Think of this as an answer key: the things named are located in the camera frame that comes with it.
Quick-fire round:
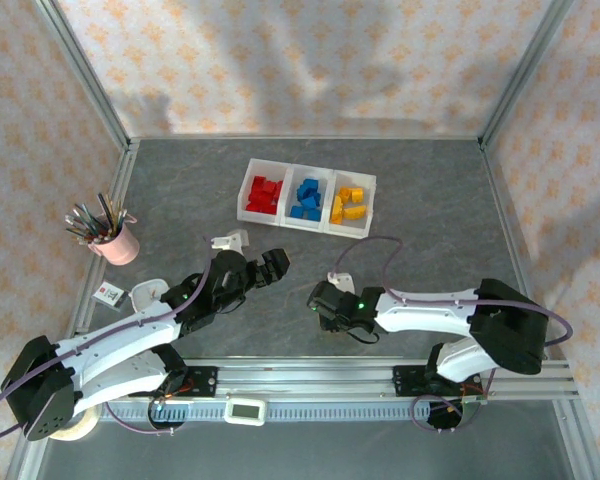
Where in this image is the black round cable port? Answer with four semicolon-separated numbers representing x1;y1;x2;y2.
425;394;481;434
147;397;189;434

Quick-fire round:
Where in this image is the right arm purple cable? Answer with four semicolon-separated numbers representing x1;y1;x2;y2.
331;236;575;435

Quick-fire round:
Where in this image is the small white red card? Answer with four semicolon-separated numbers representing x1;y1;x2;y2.
92;281;129;307

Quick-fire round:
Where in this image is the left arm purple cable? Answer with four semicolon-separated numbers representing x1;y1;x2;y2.
0;235;215;446

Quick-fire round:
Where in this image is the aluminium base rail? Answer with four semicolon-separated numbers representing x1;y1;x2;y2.
34;357;580;401

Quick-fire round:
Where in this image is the pink cup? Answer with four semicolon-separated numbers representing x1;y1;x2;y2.
88;213;141;266

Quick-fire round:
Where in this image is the grey slotted cable duct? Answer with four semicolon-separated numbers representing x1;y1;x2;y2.
97;399;486;422

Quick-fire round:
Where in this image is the white digital timer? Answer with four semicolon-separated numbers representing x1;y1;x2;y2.
223;394;268;427

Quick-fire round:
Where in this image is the beige masking tape roll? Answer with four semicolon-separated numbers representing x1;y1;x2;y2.
49;410;101;442

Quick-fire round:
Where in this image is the aluminium table edge rail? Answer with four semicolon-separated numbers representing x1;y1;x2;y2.
479;142;551;361
59;139;141;361

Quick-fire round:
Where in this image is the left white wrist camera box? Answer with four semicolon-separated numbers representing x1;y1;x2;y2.
210;229;251;252

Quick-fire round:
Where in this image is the aluminium frame post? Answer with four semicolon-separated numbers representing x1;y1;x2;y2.
479;0;576;149
33;0;134;151

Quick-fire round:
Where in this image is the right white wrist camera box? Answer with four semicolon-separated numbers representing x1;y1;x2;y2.
328;271;356;294

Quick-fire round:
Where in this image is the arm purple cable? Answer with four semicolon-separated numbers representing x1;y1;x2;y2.
331;236;575;435
0;235;215;446

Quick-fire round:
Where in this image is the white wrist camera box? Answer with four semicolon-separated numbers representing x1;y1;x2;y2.
328;271;356;294
210;229;251;252

